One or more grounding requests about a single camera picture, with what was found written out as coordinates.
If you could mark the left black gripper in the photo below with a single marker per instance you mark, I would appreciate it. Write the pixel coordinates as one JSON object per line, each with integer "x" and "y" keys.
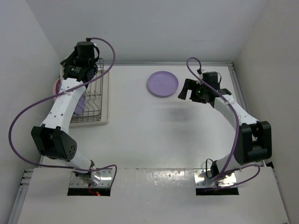
{"x": 67, "y": 61}

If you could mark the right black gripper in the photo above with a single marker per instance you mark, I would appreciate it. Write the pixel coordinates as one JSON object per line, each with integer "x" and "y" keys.
{"x": 189, "y": 84}

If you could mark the pink plate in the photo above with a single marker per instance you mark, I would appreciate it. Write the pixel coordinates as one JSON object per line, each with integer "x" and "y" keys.
{"x": 56, "y": 87}

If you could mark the purple plate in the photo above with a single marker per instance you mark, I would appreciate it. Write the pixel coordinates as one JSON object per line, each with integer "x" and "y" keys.
{"x": 79, "y": 109}
{"x": 162, "y": 84}

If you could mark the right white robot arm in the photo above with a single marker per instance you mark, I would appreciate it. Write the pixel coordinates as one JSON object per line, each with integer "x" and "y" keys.
{"x": 252, "y": 142}

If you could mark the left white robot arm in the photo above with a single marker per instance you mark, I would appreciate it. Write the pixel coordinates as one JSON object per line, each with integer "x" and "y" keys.
{"x": 51, "y": 137}

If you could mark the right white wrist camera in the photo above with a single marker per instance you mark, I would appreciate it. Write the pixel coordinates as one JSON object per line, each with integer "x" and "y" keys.
{"x": 200, "y": 73}

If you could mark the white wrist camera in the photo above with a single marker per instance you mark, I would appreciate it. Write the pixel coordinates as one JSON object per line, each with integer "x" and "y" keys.
{"x": 200, "y": 73}
{"x": 91, "y": 40}

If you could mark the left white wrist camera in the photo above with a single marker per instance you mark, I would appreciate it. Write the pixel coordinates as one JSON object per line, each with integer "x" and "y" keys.
{"x": 91, "y": 40}

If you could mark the black wire dish rack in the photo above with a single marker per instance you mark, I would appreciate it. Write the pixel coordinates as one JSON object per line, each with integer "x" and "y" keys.
{"x": 93, "y": 103}

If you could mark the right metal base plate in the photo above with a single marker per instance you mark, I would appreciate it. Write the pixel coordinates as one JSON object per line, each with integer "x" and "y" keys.
{"x": 202, "y": 181}

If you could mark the metal base plate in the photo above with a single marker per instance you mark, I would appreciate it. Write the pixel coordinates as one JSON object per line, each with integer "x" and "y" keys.
{"x": 97, "y": 179}
{"x": 202, "y": 181}

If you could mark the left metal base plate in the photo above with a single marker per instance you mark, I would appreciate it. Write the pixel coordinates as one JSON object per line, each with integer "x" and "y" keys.
{"x": 97, "y": 179}

